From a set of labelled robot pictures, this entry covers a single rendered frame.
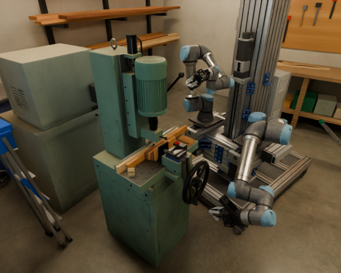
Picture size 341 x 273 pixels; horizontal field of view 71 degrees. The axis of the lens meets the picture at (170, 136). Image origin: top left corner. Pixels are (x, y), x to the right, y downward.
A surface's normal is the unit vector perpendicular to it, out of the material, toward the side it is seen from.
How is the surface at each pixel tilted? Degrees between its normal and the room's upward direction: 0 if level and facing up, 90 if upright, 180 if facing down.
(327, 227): 0
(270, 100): 90
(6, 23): 90
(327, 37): 90
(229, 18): 90
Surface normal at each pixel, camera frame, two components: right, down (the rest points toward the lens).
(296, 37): -0.57, 0.43
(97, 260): 0.00, -0.86
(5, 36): 0.82, 0.29
